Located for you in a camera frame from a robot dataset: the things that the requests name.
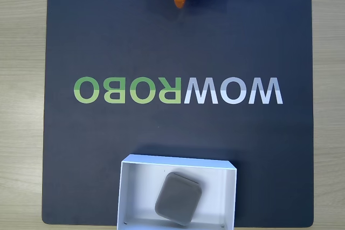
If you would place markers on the dark mat with WOWROBO print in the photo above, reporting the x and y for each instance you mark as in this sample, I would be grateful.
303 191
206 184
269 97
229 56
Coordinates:
81 38

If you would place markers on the white cardboard box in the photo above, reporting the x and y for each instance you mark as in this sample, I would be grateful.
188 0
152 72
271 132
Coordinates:
137 187

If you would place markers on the grey rounded square case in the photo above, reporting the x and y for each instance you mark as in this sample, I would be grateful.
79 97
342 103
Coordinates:
178 199

